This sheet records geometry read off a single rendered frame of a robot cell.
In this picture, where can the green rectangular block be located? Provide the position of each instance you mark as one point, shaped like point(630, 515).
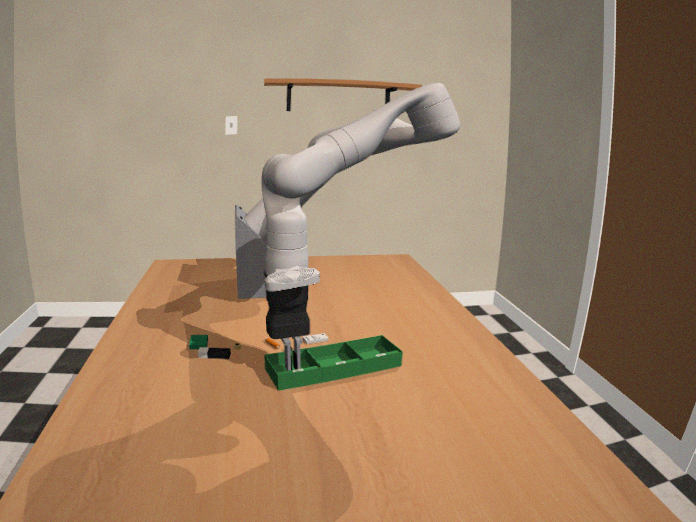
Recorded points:
point(197, 341)

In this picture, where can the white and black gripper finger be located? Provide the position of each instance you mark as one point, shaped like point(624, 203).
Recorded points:
point(287, 353)
point(296, 352)

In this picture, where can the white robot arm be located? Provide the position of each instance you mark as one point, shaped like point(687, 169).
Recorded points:
point(285, 178)

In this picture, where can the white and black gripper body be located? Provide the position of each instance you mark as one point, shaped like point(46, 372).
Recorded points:
point(286, 269)

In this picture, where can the white domino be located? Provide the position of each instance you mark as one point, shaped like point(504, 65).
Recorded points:
point(315, 338)

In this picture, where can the green three-compartment bin rack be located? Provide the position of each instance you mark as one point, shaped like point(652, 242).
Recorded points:
point(372, 354)

